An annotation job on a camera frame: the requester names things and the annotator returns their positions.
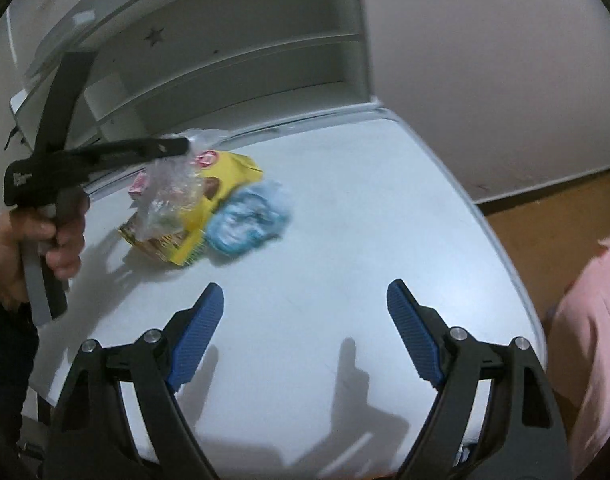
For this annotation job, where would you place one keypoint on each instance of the pink cloth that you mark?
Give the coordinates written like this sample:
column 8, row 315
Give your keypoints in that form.
column 595, row 350

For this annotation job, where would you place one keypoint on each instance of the yellow snack bag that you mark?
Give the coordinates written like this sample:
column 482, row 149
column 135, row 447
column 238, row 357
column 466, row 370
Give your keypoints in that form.
column 230, row 165

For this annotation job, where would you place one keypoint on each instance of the white desk shelf unit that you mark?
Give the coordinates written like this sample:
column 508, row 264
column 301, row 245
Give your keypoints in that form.
column 265, row 35

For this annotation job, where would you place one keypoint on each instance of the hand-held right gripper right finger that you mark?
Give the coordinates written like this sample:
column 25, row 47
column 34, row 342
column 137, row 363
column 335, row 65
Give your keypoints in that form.
column 415, row 335

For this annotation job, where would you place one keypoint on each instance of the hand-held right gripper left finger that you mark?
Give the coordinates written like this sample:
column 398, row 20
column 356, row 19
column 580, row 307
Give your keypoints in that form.
column 197, row 335

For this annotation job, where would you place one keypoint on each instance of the light blue crumpled wrapper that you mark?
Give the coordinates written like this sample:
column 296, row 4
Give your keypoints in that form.
column 247, row 220

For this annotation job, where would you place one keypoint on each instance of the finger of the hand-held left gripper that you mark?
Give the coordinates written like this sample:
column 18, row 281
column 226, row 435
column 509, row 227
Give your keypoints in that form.
column 65, row 95
column 135, row 149

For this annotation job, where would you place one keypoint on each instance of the person's left hand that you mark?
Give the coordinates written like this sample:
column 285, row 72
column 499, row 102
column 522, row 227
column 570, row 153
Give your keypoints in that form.
column 5, row 255

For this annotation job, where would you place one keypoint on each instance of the small pink packet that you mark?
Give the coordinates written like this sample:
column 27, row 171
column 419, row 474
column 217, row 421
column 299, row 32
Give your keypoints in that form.
column 137, row 187

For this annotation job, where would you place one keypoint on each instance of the person's left forearm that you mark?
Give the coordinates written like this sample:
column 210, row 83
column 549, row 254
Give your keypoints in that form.
column 5, row 385

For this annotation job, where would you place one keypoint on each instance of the clear plastic bag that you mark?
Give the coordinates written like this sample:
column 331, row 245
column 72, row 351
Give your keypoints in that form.
column 170, row 190

